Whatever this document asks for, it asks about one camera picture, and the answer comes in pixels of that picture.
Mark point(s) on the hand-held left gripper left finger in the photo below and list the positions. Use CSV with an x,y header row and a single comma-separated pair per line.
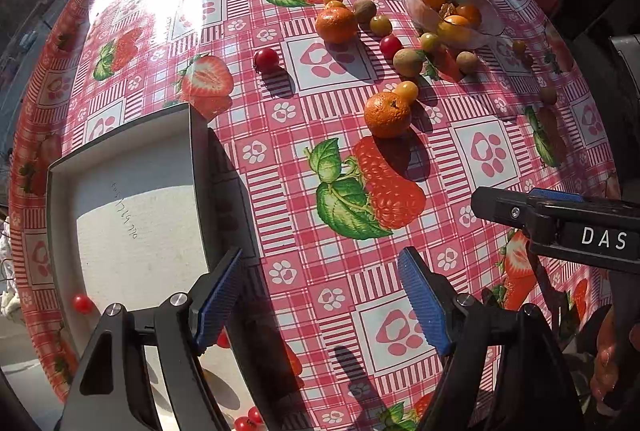
x,y
220,301

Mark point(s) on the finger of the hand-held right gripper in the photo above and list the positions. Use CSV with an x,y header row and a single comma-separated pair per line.
x,y
557,196
505,208

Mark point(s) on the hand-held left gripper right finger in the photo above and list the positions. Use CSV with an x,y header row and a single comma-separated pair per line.
x,y
425,301

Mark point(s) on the red cherry tomato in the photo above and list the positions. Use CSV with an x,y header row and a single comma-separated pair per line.
x,y
390,46
222,339
266,60
257,414
244,424
82,304

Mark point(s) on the white rectangular tray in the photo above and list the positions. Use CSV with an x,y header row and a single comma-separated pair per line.
x,y
140,221

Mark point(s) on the person's right hand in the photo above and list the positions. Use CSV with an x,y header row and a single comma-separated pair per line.
x,y
604,356

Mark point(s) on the small brown longan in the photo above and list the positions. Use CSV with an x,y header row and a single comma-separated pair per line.
x,y
547,95
519,46

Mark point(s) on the large orange mandarin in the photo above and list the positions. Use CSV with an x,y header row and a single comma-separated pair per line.
x,y
387,115
336,25

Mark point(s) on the yellow orange kumquat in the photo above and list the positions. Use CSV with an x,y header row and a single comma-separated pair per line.
x,y
452,31
407,91

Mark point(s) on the yellow green cherry tomato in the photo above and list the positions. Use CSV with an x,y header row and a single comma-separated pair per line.
x,y
429,42
380,25

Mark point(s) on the strawberry print tablecloth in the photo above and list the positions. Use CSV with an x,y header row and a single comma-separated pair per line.
x,y
300,136

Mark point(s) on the white hanging garment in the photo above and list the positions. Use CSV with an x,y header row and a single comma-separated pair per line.
x,y
7,301

